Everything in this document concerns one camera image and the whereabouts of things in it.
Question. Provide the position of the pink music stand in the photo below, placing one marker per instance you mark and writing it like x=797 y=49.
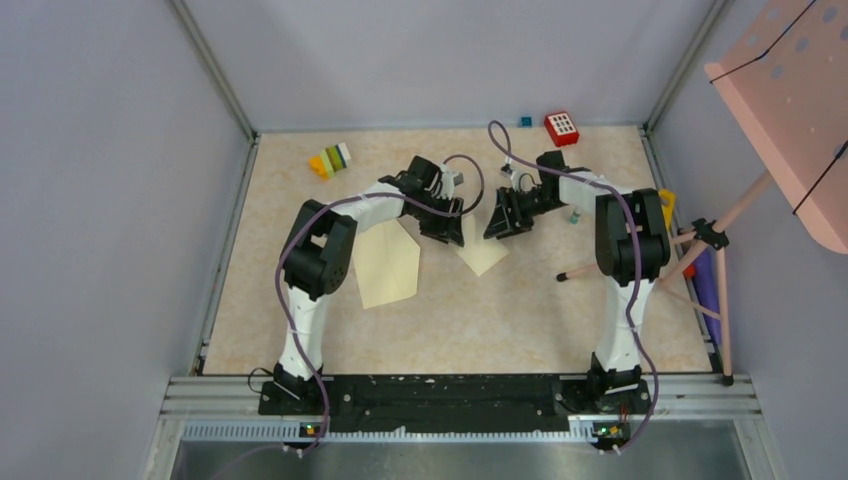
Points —
x=785 y=84

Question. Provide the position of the red grid toy block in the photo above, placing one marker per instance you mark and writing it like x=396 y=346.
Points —
x=561 y=129

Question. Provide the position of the striped toy block stack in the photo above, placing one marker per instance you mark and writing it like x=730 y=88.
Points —
x=330 y=161

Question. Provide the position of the yellow triangle toy block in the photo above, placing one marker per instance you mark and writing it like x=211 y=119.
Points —
x=668 y=202

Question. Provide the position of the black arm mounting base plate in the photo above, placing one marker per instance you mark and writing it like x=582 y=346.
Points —
x=442 y=404

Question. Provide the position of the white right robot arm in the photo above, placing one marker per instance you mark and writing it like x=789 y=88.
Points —
x=631 y=248

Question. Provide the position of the cream yellow envelope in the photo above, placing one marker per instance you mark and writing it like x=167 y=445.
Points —
x=386 y=264

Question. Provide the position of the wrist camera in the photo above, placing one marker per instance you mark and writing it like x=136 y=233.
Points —
x=449 y=182
x=507 y=169

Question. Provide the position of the aluminium frame rail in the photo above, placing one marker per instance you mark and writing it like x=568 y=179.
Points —
x=226 y=407

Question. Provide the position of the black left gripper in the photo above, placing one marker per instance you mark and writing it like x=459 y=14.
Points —
x=443 y=229

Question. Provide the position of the purple rolled mat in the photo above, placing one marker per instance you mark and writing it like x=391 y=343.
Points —
x=706 y=289

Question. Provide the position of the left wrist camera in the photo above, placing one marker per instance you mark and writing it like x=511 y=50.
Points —
x=449 y=182

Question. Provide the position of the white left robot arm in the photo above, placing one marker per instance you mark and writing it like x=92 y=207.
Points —
x=316 y=257

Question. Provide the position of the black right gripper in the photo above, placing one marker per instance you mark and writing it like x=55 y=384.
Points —
x=506 y=222

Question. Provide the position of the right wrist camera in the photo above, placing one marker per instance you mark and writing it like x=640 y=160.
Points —
x=507 y=169

